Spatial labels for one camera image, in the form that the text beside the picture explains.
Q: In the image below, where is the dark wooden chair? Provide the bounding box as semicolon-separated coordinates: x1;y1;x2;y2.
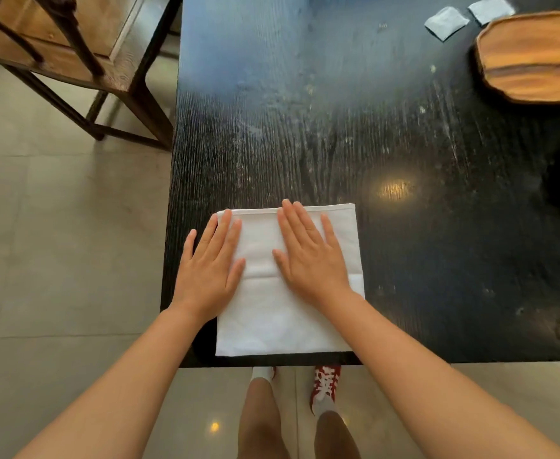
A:
0;0;184;151

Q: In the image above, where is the person's left hand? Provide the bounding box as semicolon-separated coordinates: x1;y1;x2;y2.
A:
168;209;247;324

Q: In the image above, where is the oval wooden tray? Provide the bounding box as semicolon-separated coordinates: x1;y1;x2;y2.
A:
473;9;560;106

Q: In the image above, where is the red right sneaker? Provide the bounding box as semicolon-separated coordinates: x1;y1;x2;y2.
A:
310;365;342;416

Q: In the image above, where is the person's right leg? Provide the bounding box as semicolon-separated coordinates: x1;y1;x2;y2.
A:
313;411;361;459

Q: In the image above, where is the person's right forearm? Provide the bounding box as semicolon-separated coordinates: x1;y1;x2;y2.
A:
319;289;560;459

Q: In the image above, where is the person's left forearm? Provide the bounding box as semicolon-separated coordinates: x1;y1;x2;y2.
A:
14;305;215;459

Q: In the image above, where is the white cloth napkin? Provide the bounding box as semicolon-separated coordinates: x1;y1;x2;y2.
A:
214;203;366;357

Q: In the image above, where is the person's leg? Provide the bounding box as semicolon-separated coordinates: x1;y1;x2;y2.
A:
237;377;291;459
313;411;361;459

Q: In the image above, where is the person's right hand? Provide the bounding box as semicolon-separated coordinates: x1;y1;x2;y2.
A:
272;199;353;310

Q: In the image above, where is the person's left leg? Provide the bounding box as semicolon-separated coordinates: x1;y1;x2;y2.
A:
237;377;291;459

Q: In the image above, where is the small white paper packet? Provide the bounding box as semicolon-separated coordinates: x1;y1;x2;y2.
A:
468;0;517;26
424;6;471;42

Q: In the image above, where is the white right sock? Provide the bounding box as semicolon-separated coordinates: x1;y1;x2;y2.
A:
315;396;341;422

